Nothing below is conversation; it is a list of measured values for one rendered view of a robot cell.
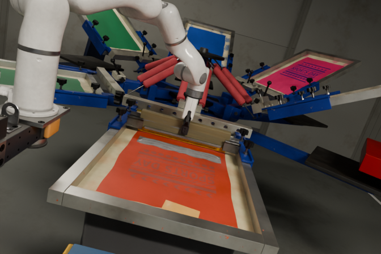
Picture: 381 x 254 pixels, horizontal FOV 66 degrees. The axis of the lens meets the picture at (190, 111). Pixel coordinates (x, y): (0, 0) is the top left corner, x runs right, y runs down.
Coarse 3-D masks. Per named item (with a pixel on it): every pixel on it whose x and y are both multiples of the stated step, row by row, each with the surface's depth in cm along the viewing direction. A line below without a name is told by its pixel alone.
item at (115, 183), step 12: (144, 132) 131; (132, 144) 116; (144, 144) 119; (180, 144) 129; (120, 156) 103; (132, 156) 106; (120, 168) 96; (108, 180) 87; (120, 180) 89; (132, 180) 91; (108, 192) 81; (120, 192) 83; (132, 192) 84; (144, 192) 86; (156, 192) 88; (168, 192) 89; (156, 204) 82
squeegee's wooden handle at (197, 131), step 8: (144, 112) 127; (152, 112) 127; (144, 120) 128; (152, 120) 128; (160, 120) 128; (168, 120) 127; (176, 120) 127; (160, 128) 129; (168, 128) 128; (176, 128) 128; (192, 128) 128; (200, 128) 128; (208, 128) 128; (216, 128) 129; (192, 136) 129; (200, 136) 129; (208, 136) 128; (216, 136) 128; (224, 136) 128
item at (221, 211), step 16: (192, 160) 116; (208, 160) 120; (224, 160) 124; (224, 176) 110; (176, 192) 91; (224, 192) 98; (192, 208) 85; (208, 208) 87; (224, 208) 89; (224, 224) 81
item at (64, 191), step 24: (96, 144) 100; (72, 168) 82; (240, 168) 116; (48, 192) 71; (72, 192) 72; (96, 192) 74; (120, 216) 72; (144, 216) 71; (168, 216) 72; (264, 216) 84; (216, 240) 72; (240, 240) 72; (264, 240) 73
